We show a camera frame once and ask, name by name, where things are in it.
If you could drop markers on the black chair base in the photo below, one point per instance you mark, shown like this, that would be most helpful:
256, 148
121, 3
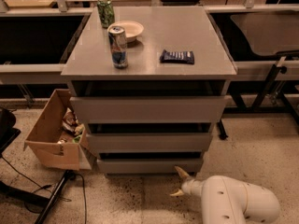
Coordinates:
8, 132

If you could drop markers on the cardboard box with trash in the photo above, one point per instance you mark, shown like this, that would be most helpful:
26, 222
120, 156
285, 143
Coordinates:
52, 144

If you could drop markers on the grey chair seat right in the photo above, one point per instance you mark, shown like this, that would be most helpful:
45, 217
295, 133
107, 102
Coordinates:
271, 32

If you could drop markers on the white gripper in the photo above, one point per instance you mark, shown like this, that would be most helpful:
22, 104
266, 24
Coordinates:
188, 187

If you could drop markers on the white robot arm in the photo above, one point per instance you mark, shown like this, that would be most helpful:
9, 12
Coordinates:
225, 200

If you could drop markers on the silver blue energy drink can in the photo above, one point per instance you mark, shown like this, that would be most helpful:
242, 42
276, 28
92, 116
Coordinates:
118, 46

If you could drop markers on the dark blue snack packet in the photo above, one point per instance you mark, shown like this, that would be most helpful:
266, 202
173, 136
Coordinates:
177, 57

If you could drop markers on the grey middle drawer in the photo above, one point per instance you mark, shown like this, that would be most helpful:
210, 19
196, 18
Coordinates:
161, 142

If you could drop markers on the grey drawer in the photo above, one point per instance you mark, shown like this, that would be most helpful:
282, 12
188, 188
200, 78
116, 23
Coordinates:
149, 162
161, 142
148, 109

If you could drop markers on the grey top drawer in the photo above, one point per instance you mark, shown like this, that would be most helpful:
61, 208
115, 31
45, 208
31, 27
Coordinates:
148, 109

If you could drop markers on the left grey desk frame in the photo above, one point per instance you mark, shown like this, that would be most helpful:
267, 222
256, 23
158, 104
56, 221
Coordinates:
36, 43

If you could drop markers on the white paper bowl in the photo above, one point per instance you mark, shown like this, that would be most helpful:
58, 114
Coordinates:
133, 29

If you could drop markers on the green soda can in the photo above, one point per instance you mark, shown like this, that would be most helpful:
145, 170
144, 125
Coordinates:
106, 12

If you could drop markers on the grey drawer cabinet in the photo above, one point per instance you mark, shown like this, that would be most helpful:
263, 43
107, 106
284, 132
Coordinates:
90, 72

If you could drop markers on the black stand leg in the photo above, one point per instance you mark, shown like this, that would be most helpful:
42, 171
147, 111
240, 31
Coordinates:
68, 174

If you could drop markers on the right grey desk frame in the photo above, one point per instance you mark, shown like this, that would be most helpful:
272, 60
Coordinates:
250, 66

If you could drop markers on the grey desk frame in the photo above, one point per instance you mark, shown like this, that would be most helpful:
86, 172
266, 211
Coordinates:
250, 66
36, 43

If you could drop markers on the grey bottom drawer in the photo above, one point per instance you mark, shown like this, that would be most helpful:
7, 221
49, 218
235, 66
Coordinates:
149, 162

